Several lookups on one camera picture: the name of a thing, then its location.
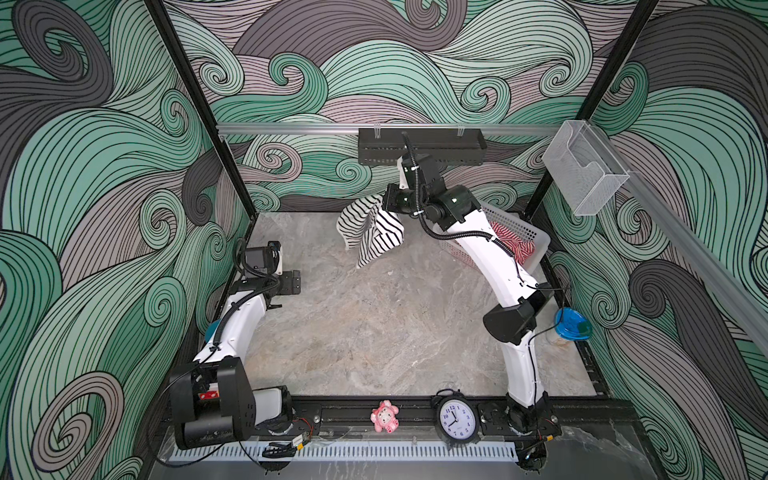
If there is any black analog alarm clock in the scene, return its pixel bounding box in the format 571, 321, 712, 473
431, 389, 480, 448

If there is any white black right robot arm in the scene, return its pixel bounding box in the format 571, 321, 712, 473
383, 151, 560, 447

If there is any black vertical frame post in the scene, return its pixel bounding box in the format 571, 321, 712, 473
144, 0, 258, 223
521, 0, 659, 220

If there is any black wall shelf tray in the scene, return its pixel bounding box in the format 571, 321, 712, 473
357, 128, 488, 166

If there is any clear plastic wall bin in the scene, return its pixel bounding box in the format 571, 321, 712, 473
542, 120, 629, 217

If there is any pink plush toy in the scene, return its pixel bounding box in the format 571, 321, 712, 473
370, 400, 399, 433

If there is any black vertical frame post right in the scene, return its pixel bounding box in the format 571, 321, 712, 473
521, 0, 659, 220

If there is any teal round lid object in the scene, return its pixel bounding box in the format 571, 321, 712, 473
204, 320, 220, 344

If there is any black white striped tank top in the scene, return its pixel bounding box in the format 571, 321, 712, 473
336, 194, 404, 269

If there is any red white striped tank top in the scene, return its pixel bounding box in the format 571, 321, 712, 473
490, 221, 535, 265

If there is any black vertical frame post left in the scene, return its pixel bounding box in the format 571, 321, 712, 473
144, 0, 258, 223

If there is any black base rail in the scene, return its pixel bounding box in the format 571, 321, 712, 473
257, 391, 639, 439

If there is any blue round lid object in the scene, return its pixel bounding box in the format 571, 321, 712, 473
554, 307, 593, 341

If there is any white slotted cable duct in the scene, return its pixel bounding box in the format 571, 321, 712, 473
162, 440, 518, 464

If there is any white plastic laundry basket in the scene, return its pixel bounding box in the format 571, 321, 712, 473
439, 201, 550, 273

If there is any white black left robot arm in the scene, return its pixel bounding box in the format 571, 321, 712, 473
166, 240, 301, 450

